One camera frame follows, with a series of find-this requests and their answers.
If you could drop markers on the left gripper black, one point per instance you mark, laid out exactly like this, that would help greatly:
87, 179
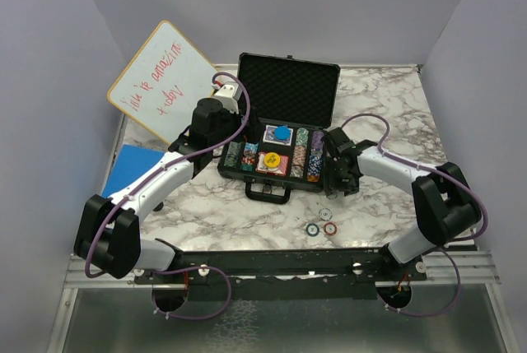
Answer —
254, 130

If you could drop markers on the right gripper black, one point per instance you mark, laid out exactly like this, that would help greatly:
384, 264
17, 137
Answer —
350, 187

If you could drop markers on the blue round dealer button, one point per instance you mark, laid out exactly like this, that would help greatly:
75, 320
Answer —
282, 133

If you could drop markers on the yellow big blind button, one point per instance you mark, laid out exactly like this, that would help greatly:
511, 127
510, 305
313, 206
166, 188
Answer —
272, 160

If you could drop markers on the black poker set case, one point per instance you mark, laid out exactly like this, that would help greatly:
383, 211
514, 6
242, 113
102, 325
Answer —
289, 92

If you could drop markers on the red playing card deck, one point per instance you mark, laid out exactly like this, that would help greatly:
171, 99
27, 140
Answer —
280, 171

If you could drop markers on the green white poker chip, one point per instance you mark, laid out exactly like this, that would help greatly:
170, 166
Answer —
325, 214

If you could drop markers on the red poker chip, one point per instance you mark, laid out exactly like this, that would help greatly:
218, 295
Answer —
330, 228

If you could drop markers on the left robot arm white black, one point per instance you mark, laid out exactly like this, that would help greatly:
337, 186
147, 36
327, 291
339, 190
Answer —
108, 237

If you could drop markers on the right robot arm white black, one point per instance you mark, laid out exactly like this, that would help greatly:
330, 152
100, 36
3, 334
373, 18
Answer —
443, 202

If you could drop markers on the blue playing card deck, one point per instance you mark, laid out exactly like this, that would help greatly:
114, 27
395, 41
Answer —
268, 136

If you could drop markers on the purple blue chip stack row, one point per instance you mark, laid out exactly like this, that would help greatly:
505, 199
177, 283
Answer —
316, 157

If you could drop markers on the green red chip stack row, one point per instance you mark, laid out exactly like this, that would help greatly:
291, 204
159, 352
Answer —
299, 153

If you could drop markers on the red black marker cap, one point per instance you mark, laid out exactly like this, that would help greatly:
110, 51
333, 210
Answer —
159, 207

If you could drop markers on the blue flat sheet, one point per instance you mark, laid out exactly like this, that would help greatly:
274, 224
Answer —
131, 163

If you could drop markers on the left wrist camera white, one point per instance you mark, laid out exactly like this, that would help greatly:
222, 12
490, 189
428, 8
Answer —
229, 95

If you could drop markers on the whiteboard with yellow frame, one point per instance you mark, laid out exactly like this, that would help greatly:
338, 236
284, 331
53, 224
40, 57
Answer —
163, 82

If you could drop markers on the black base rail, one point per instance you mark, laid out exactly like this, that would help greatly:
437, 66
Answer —
281, 275

